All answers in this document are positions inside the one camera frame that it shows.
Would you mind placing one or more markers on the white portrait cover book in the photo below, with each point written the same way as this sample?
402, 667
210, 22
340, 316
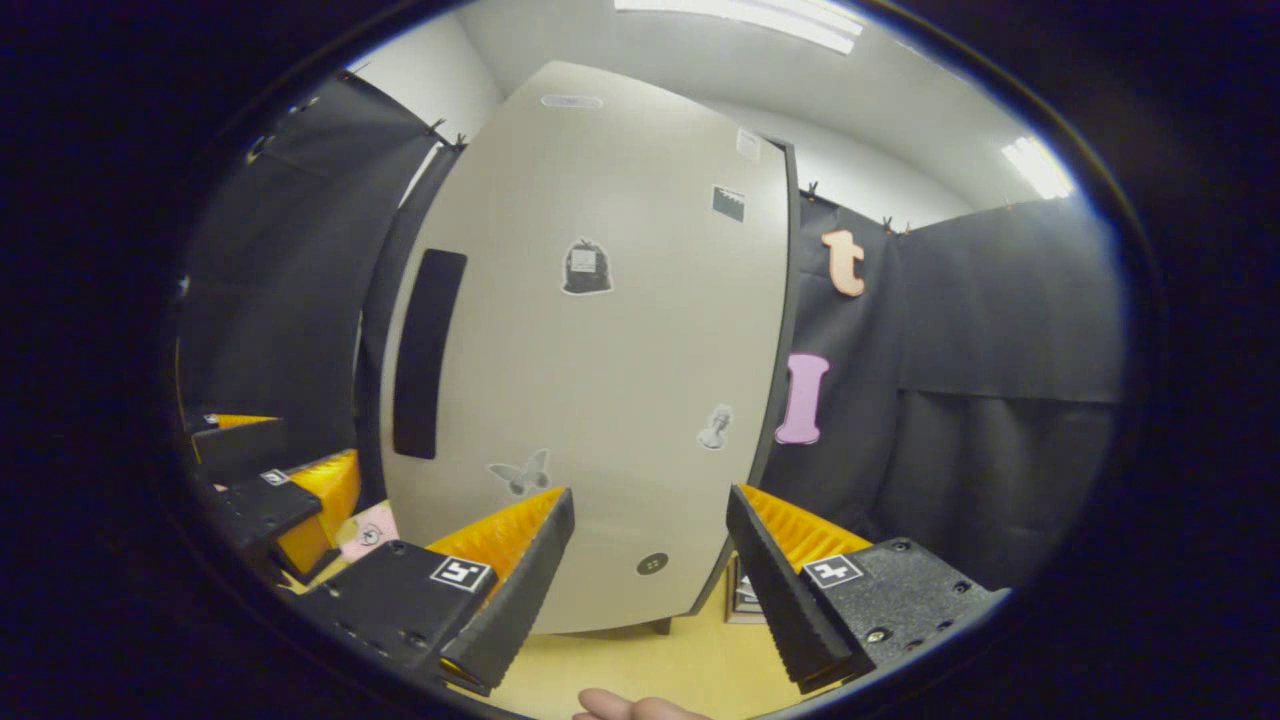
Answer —
745, 585

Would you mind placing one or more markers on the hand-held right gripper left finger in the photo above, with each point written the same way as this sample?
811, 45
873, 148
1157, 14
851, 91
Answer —
525, 590

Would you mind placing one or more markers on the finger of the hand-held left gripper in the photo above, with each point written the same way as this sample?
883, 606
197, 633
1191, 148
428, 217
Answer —
260, 505
240, 450

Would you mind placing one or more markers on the beige cabinet door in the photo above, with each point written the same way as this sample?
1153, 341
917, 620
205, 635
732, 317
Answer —
600, 400

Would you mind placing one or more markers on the black backdrop cloth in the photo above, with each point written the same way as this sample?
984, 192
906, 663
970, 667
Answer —
1000, 450

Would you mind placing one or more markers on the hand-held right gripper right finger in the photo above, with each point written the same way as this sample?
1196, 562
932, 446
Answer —
780, 590

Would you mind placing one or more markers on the long ceiling light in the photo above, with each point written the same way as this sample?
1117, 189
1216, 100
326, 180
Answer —
1040, 168

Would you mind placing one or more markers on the grey cover book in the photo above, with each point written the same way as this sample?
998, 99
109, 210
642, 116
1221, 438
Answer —
745, 613

